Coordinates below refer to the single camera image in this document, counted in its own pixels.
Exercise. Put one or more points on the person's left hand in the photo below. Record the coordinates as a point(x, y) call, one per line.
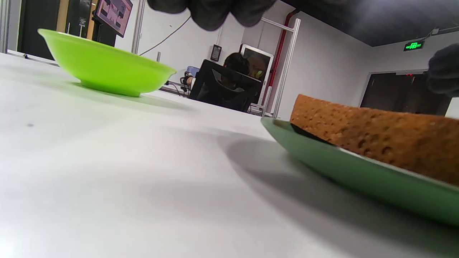
point(211, 12)

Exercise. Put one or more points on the black office chair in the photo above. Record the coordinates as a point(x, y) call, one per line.
point(215, 89)

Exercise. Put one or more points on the orange-brown bread slice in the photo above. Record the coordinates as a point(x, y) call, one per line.
point(387, 136)

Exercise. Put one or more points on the dark double door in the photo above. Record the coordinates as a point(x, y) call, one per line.
point(391, 93)

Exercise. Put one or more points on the white framed screen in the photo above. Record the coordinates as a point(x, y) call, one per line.
point(258, 59)

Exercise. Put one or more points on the light green plate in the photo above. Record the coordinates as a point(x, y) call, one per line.
point(322, 154)

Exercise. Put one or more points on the aluminium frame rig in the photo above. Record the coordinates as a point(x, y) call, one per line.
point(287, 71)

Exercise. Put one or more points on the pink-screen monitor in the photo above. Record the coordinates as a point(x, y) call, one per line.
point(113, 14)

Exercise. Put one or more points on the black door with orange windows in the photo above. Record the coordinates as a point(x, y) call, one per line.
point(36, 21)

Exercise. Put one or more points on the red wall pipe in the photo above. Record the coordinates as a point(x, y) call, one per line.
point(278, 53)

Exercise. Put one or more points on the green exit sign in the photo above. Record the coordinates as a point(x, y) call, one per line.
point(413, 46)

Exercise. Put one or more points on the black wall panel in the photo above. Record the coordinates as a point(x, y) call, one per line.
point(216, 53)

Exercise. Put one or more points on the blue chair back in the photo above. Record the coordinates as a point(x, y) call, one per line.
point(193, 71)

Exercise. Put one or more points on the person's right hand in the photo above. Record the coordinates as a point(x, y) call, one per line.
point(444, 71)

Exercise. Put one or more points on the lime green plastic bowl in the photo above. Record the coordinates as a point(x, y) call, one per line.
point(107, 68)

